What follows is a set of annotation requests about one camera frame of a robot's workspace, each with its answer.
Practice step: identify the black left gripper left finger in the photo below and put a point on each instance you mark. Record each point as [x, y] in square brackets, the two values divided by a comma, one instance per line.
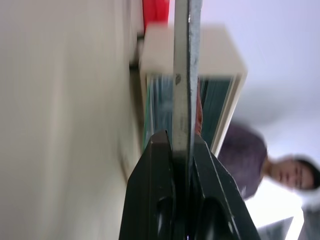
[147, 190]

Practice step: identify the red object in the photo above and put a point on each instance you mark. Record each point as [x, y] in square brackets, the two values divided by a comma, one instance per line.
[155, 11]

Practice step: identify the orange-brown sausage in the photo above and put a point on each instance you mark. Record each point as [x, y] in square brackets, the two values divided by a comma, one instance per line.
[199, 115]

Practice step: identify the person in purple shirt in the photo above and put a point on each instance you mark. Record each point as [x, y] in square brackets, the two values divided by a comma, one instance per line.
[245, 160]

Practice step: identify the white open bookshelf cabinet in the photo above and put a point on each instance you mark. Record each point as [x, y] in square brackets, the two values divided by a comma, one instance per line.
[220, 55]

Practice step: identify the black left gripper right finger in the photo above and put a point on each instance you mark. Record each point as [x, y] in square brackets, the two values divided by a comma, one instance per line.
[215, 195]

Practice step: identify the grey metal baking tray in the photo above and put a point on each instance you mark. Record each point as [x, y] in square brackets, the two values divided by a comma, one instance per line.
[183, 75]

